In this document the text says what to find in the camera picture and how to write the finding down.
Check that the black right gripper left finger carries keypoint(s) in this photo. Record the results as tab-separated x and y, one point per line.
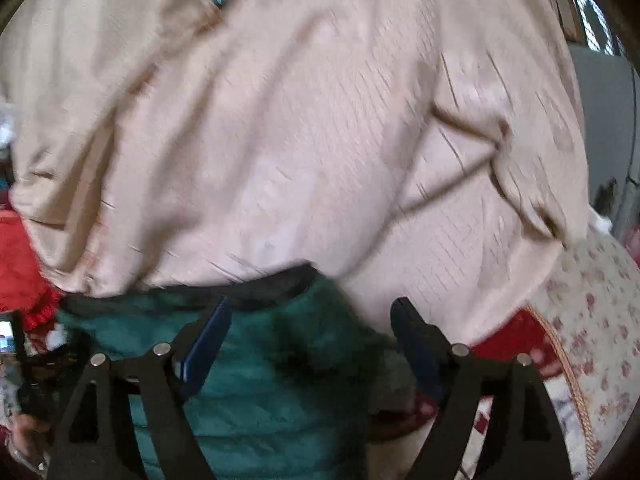
95	438

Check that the beige embossed satin quilt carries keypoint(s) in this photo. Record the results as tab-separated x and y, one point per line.
432	149

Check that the small-flower print pillow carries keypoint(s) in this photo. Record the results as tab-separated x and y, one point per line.
589	308

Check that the person's left hand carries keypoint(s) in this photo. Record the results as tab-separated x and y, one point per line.
26	443

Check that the dark green quilted puffer jacket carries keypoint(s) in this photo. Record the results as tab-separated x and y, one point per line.
289	393

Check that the red heart-shaped ruffled pillow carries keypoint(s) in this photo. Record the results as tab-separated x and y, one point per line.
22	287

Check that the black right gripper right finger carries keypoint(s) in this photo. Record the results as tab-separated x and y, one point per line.
524	439

